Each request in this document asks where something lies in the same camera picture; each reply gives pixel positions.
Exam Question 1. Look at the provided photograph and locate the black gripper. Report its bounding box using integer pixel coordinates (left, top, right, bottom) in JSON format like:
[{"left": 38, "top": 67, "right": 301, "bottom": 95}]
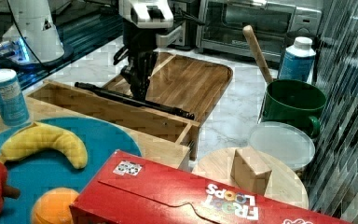
[{"left": 121, "top": 21, "right": 158, "bottom": 101}]

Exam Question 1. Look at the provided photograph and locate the wooden drawer with black handle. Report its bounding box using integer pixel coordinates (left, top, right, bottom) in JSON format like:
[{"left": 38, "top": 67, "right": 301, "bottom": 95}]
[{"left": 28, "top": 80, "right": 200, "bottom": 161}]

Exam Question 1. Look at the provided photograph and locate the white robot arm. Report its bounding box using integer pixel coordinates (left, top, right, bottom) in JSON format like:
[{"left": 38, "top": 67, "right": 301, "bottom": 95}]
[{"left": 114, "top": 0, "right": 182, "bottom": 101}]

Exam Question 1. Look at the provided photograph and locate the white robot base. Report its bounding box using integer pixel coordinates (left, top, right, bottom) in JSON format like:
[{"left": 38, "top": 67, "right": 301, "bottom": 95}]
[{"left": 0, "top": 0, "right": 68, "bottom": 66}]

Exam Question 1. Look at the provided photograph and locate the wooden serving tray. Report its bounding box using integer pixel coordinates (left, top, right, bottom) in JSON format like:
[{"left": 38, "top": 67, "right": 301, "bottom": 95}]
[{"left": 103, "top": 51, "right": 234, "bottom": 125}]

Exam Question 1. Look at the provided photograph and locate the silver toaster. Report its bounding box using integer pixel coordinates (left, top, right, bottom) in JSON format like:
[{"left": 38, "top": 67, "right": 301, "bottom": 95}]
[{"left": 169, "top": 0, "right": 200, "bottom": 50}]

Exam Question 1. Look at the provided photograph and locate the silver toaster oven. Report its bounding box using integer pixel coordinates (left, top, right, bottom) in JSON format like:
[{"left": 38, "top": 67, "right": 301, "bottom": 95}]
[{"left": 196, "top": 0, "right": 323, "bottom": 63}]

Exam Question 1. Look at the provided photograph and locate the red Froot Loops box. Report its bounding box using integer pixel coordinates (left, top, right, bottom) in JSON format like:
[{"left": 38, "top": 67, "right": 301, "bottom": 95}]
[{"left": 70, "top": 150, "right": 351, "bottom": 224}]

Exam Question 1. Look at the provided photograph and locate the yellow plush banana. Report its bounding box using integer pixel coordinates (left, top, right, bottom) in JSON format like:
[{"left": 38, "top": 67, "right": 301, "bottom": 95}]
[{"left": 0, "top": 121, "right": 88, "bottom": 169}]

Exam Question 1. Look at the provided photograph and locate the blue canister white lid left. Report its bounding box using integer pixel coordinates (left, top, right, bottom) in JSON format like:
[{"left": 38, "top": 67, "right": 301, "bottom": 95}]
[{"left": 0, "top": 68, "right": 29, "bottom": 126}]

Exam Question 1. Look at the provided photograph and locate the blue canister white lid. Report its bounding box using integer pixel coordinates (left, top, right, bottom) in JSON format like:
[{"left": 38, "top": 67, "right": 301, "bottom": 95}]
[
  {"left": 278, "top": 36, "right": 316, "bottom": 82},
  {"left": 0, "top": 68, "right": 29, "bottom": 126}
]

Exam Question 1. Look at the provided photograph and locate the round wooden lid with knob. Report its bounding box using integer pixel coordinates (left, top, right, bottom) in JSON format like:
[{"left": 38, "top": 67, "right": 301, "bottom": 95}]
[{"left": 192, "top": 147, "right": 309, "bottom": 209}]

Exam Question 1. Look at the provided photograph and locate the teal round plate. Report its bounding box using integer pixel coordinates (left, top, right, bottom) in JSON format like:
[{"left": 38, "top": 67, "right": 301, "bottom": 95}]
[{"left": 0, "top": 117, "right": 141, "bottom": 224}]

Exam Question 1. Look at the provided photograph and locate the green mug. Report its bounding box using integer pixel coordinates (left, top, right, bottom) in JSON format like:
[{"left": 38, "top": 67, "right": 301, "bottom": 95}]
[{"left": 261, "top": 79, "right": 326, "bottom": 138}]

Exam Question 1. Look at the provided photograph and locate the orange plush fruit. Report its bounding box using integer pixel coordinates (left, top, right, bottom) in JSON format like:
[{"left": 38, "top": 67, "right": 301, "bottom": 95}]
[{"left": 31, "top": 188, "right": 79, "bottom": 224}]

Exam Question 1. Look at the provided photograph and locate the blue canister white lid right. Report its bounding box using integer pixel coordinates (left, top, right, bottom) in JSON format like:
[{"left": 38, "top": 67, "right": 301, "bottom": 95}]
[{"left": 278, "top": 36, "right": 316, "bottom": 82}]

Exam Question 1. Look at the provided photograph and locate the clear round plastic lid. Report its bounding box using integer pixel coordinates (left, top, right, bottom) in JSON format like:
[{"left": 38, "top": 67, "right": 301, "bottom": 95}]
[{"left": 249, "top": 121, "right": 315, "bottom": 171}]

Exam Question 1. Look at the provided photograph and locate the wooden rolling pin handle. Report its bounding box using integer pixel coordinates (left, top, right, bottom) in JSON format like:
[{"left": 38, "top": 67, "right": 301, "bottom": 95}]
[{"left": 242, "top": 25, "right": 273, "bottom": 84}]

